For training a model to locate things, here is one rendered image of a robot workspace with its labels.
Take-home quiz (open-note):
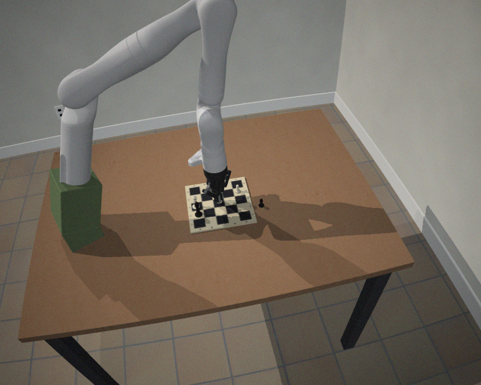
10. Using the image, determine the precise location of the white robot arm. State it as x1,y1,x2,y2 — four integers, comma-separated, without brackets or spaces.
57,0,237,185

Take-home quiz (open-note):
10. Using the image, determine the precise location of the cream and dark blue chessboard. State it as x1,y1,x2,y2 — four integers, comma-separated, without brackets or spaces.
185,177,257,234

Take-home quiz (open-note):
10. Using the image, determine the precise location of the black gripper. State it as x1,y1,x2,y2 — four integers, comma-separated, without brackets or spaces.
202,167,231,203

